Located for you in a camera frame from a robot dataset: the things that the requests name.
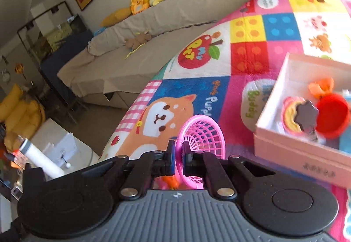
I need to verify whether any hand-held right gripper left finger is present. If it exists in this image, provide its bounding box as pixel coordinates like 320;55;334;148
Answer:
79;140;176;201

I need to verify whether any black metal rack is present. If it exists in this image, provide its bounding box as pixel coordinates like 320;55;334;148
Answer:
17;0;91;67

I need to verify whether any yellow pillow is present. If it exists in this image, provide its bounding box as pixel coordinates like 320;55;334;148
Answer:
99;7;132;27

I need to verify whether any pink plastic basket with handle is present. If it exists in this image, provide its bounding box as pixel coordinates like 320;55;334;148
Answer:
175;115;226;190

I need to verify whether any orange yellow plush toy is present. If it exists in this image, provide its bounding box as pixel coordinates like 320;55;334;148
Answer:
130;0;151;15

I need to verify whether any white low table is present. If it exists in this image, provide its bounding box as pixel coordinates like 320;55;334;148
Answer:
30;118;100;174

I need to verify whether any light blue toy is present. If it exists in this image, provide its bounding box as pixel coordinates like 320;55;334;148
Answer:
92;26;107;38

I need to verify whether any yellow pink cake toy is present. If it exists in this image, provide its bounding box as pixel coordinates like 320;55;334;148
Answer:
281;96;308;137

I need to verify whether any white cylinder tube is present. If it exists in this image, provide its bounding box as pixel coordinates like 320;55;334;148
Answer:
18;136;65;179

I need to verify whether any pink cardboard box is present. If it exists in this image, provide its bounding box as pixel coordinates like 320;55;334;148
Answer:
253;52;351;189

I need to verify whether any beige covered sofa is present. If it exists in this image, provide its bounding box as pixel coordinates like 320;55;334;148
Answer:
56;0;270;110

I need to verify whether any light blue packet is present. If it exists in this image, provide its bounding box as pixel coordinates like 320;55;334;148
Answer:
339;89;351;155

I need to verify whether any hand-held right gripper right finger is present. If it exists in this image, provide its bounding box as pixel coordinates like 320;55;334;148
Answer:
182;140;278;200

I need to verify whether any orange pumpkin toy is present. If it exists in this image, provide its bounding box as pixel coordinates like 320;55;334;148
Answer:
308;77;335;100

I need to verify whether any red plastic cup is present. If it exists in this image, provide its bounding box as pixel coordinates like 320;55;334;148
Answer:
315;93;350;140

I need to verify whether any brown plush toy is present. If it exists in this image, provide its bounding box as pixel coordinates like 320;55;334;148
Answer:
124;33;153;51

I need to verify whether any colourful printed play mat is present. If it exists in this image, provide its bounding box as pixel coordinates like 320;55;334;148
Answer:
98;0;351;242

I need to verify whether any dark star-shaped toy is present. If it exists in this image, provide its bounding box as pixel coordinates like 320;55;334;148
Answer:
294;100;320;144

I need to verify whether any yellow plush cushion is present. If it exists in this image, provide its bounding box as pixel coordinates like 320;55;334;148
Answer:
0;84;46;150

